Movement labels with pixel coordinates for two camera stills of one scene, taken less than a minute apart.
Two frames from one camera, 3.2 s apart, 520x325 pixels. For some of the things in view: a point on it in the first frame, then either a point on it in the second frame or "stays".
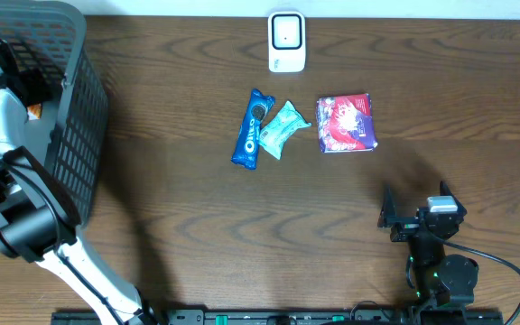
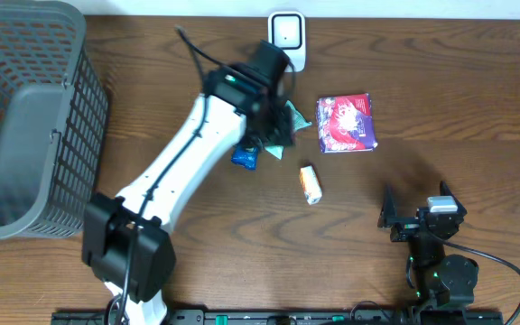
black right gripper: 413,226 stays
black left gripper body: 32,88 → 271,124
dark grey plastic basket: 69,129 stays
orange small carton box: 34,111 → 311,184
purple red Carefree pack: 346,123 stays
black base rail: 293,317 stays
